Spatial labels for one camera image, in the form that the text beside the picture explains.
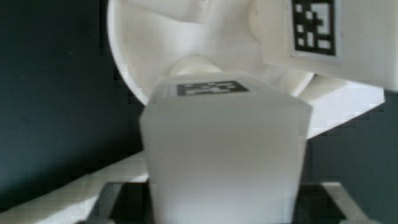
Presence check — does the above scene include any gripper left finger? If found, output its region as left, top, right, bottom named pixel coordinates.
left=77, top=182, right=151, bottom=224

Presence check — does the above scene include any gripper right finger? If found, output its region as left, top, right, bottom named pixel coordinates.
left=301, top=182, right=381, bottom=224

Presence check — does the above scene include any white stool leg with tag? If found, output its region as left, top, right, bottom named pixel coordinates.
left=256, top=0, right=398, bottom=91

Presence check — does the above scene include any white U-shaped fence frame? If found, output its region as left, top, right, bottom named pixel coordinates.
left=0, top=76, right=384, bottom=224

